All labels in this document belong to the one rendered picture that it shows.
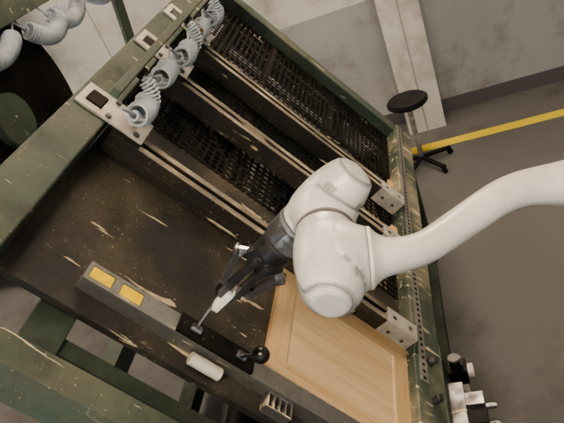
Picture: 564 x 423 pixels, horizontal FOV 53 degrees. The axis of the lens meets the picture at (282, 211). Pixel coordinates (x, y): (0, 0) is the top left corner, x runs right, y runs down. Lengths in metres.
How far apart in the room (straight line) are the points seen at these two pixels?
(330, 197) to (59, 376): 0.55
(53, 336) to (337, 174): 0.64
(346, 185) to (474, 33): 4.00
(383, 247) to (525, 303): 2.32
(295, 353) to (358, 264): 0.65
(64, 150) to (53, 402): 0.54
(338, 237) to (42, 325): 0.63
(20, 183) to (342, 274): 0.68
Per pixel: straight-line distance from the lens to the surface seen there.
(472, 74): 5.00
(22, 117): 2.06
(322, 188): 0.96
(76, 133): 1.40
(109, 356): 2.60
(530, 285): 3.25
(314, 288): 0.84
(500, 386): 2.84
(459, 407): 1.87
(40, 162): 1.28
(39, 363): 1.07
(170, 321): 1.25
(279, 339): 1.45
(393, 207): 2.38
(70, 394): 1.07
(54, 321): 1.23
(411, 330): 1.82
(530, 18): 4.95
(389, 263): 0.89
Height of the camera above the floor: 2.25
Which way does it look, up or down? 30 degrees down
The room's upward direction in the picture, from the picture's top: 23 degrees counter-clockwise
